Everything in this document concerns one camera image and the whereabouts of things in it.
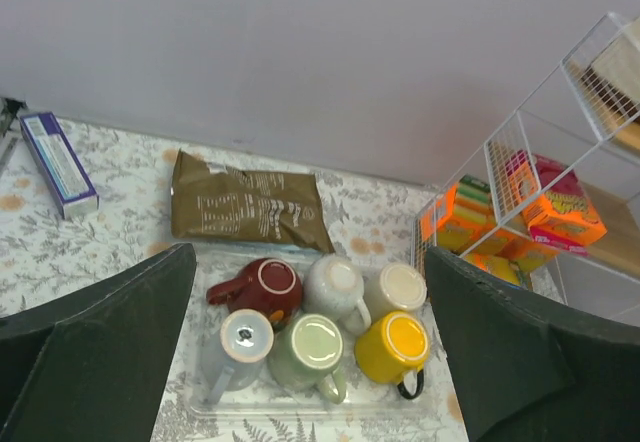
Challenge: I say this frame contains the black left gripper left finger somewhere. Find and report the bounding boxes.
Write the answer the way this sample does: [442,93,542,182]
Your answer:
[1,243,196,441]

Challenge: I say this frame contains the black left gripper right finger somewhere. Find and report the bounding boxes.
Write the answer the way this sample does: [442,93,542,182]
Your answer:
[424,247,639,441]

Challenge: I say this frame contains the yellow mug black handle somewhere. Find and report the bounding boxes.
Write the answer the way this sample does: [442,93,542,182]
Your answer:
[354,311,431,400]

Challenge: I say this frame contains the pale blue footed mug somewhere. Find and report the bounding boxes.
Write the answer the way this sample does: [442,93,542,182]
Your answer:
[200,309,275,405]

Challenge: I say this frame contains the light green mug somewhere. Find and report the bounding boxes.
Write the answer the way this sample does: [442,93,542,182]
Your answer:
[267,313,347,404]

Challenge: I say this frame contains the cream beige mug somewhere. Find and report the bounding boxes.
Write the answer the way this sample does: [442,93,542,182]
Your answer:
[364,262,427,322]

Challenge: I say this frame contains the dark red mug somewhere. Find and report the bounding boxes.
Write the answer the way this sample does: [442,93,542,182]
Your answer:
[205,258,303,332]

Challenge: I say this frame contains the white speckled mug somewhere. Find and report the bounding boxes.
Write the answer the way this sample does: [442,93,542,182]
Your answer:
[302,254,372,336]

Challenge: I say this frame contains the orange sponge pack lying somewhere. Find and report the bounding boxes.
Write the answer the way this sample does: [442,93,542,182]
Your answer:
[463,236,559,290]

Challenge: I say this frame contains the orange pink Scrub Mommy box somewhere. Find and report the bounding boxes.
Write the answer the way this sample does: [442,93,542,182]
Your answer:
[505,149,607,255]

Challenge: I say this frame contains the orange sponge box left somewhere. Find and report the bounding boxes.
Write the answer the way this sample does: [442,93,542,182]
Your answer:
[420,174,495,253]

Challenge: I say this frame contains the purple white box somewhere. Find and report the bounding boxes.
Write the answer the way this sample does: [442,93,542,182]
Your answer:
[19,112,100,220]

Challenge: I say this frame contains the clear plastic tray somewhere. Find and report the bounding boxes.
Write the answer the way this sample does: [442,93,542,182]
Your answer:
[184,251,454,419]

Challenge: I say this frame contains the brown coffee bag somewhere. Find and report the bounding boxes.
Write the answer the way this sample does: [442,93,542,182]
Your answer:
[171,151,335,254]

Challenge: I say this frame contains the white wire shelf rack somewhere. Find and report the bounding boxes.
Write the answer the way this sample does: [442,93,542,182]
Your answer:
[411,13,639,326]

